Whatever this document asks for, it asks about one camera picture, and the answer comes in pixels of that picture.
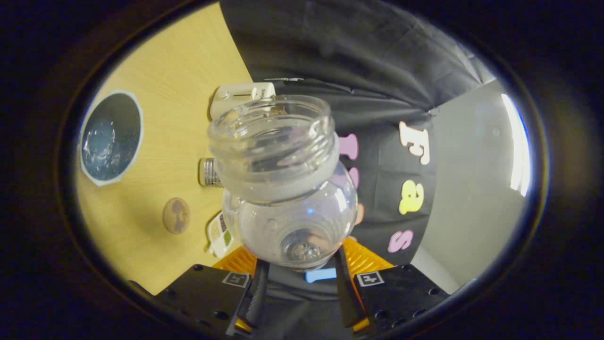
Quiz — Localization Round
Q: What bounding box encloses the black backdrop cloth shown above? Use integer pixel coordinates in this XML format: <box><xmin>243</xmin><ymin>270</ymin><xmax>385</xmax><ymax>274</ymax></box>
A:
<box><xmin>219</xmin><ymin>0</ymin><xmax>497</xmax><ymax>340</ymax></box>

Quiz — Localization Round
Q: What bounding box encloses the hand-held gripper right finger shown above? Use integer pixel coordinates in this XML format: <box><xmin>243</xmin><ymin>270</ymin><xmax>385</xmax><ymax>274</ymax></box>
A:
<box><xmin>334</xmin><ymin>238</ymin><xmax>452</xmax><ymax>337</ymax></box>

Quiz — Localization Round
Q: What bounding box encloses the white toaster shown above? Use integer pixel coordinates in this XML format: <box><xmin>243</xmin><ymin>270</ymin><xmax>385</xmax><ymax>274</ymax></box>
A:
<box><xmin>210</xmin><ymin>82</ymin><xmax>276</xmax><ymax>121</ymax></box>

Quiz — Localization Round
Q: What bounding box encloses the round cork coaster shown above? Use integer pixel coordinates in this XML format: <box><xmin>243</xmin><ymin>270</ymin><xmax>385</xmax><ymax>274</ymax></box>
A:
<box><xmin>162</xmin><ymin>197</ymin><xmax>191</xmax><ymax>235</ymax></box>

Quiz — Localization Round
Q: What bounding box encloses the grey-green cup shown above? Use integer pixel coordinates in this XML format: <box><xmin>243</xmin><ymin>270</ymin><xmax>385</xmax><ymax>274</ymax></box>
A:
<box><xmin>79</xmin><ymin>90</ymin><xmax>144</xmax><ymax>187</ymax></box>

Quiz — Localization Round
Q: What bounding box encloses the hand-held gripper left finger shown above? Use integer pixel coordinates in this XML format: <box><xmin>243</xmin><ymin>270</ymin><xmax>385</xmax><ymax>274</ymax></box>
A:
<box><xmin>128</xmin><ymin>246</ymin><xmax>270</xmax><ymax>339</ymax></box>

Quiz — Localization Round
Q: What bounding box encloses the clear glass juice bottle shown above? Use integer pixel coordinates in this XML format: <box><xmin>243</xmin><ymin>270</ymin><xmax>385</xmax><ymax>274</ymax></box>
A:
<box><xmin>208</xmin><ymin>94</ymin><xmax>359</xmax><ymax>271</ymax></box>

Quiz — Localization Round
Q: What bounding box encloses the wooden table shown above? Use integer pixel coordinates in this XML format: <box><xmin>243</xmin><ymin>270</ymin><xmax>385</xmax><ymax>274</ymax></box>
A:
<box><xmin>75</xmin><ymin>2</ymin><xmax>253</xmax><ymax>296</ymax></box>

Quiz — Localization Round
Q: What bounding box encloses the metal wire basket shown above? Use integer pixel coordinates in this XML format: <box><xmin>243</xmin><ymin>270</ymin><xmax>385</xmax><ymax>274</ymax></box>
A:
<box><xmin>198</xmin><ymin>158</ymin><xmax>225</xmax><ymax>188</ymax></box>

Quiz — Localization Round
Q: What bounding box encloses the white divided grain tray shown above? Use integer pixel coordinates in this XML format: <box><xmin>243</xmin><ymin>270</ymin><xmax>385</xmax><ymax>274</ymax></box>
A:
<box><xmin>207</xmin><ymin>212</ymin><xmax>235</xmax><ymax>258</ymax></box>

